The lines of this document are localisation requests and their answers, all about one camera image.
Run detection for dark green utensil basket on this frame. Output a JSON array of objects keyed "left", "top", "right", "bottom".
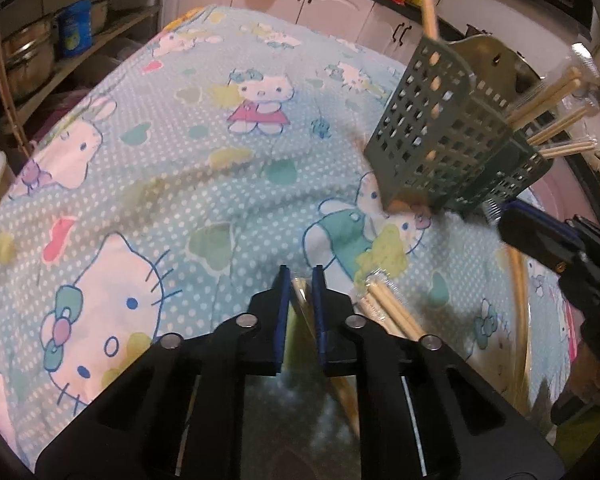
[{"left": 364, "top": 35, "right": 553, "bottom": 216}]

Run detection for white kitchen base cabinets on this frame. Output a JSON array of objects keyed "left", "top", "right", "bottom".
[{"left": 160, "top": 0, "right": 422, "bottom": 64}]

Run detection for wrapped chopsticks on cloth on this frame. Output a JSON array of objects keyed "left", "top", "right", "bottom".
[{"left": 358, "top": 270, "right": 426, "bottom": 341}]

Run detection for lower wooden chopstick in basket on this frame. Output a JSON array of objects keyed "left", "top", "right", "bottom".
[{"left": 539, "top": 140, "right": 597, "bottom": 159}]

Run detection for chopsticks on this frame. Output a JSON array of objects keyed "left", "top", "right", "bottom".
[
  {"left": 291, "top": 266, "right": 360, "bottom": 438},
  {"left": 358, "top": 270, "right": 426, "bottom": 341}
]

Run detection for wooden shelf rack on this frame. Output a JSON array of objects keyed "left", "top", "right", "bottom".
[{"left": 0, "top": 0, "right": 163, "bottom": 159}]

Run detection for upright wooden chopstick in basket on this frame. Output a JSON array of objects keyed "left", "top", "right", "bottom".
[{"left": 420, "top": 0, "right": 439, "bottom": 40}]

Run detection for steel pot on shelf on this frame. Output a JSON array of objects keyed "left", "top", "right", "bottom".
[{"left": 2, "top": 16, "right": 55, "bottom": 102}]

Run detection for Hello Kitty blue tablecloth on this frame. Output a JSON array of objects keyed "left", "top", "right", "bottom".
[{"left": 0, "top": 4, "right": 577, "bottom": 470}]

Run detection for wooden chopstick pair in basket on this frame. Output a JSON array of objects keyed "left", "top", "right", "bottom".
[{"left": 505, "top": 66, "right": 583, "bottom": 130}]

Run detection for blue plastic canister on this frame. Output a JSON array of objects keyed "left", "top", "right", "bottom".
[{"left": 58, "top": 0, "right": 93, "bottom": 58}]

